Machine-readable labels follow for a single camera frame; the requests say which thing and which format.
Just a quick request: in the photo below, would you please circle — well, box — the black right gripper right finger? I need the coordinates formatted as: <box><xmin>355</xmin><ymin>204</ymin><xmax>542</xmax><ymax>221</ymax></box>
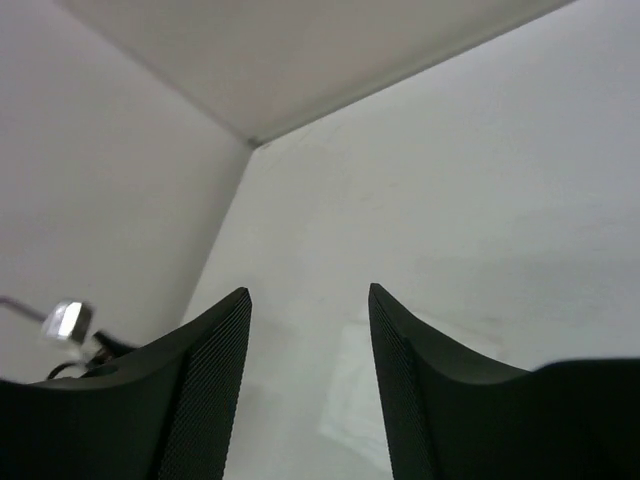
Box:
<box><xmin>368</xmin><ymin>283</ymin><xmax>639</xmax><ymax>479</ymax></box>

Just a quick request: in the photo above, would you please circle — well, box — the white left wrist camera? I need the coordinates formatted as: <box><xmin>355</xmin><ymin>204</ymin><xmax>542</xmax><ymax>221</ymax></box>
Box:
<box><xmin>40</xmin><ymin>299</ymin><xmax>94</xmax><ymax>360</ymax></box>

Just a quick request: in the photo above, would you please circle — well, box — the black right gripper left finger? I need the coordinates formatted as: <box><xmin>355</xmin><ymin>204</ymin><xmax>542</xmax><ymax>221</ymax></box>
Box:
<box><xmin>1</xmin><ymin>287</ymin><xmax>251</xmax><ymax>479</ymax></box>

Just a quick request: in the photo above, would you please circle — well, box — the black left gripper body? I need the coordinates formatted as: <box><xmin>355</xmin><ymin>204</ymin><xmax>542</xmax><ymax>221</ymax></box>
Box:
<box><xmin>49</xmin><ymin>330</ymin><xmax>138</xmax><ymax>378</ymax></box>

